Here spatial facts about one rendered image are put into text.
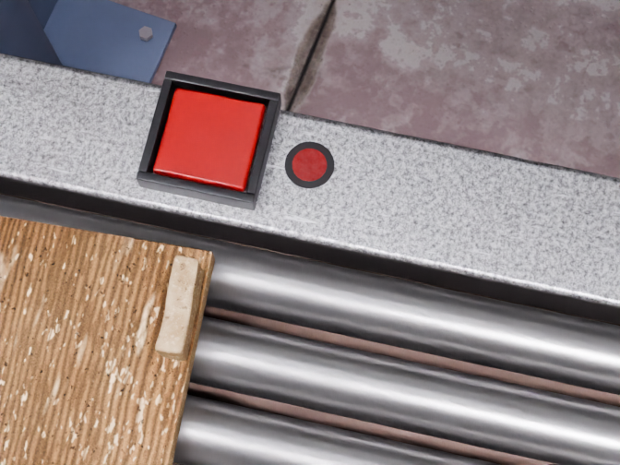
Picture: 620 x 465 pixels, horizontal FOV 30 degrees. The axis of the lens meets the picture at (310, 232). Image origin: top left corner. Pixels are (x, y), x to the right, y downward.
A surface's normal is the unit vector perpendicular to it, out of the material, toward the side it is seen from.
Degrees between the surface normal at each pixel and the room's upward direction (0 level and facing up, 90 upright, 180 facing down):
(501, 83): 0
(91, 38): 0
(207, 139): 0
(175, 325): 9
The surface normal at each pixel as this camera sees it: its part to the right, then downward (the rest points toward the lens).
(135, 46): -0.02, -0.29
